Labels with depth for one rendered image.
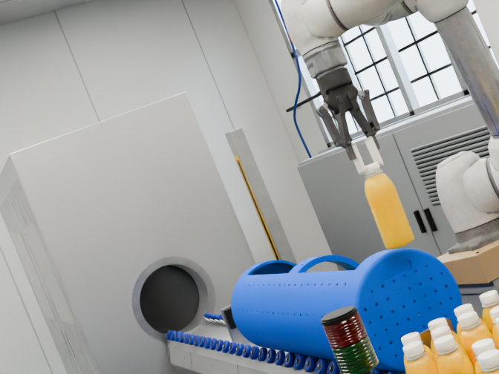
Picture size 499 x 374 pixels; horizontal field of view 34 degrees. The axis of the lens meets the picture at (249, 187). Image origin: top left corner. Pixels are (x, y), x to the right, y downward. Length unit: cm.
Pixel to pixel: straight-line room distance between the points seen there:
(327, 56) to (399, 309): 59
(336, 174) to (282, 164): 287
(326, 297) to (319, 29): 64
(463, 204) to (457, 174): 9
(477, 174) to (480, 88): 25
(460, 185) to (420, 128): 159
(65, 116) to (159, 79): 91
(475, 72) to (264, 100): 541
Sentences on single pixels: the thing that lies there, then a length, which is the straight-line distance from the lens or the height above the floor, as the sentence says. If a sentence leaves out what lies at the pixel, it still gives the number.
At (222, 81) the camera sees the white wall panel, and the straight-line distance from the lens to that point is 754.
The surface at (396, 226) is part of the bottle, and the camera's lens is 183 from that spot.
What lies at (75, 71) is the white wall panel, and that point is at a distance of 715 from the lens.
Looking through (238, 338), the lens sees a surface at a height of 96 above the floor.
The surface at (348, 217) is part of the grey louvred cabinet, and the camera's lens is 483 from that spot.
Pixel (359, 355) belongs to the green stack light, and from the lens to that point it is 134.
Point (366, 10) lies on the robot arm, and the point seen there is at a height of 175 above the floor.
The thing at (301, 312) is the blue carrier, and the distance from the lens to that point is 213.
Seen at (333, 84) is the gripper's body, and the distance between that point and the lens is 182.
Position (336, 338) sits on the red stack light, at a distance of 133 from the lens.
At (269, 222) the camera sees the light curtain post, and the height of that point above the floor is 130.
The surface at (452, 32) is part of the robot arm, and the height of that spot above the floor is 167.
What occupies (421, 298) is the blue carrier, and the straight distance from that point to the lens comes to 194.
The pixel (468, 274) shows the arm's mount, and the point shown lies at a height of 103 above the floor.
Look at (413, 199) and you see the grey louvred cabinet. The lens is 427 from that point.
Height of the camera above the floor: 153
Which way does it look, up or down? 1 degrees down
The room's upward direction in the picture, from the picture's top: 22 degrees counter-clockwise
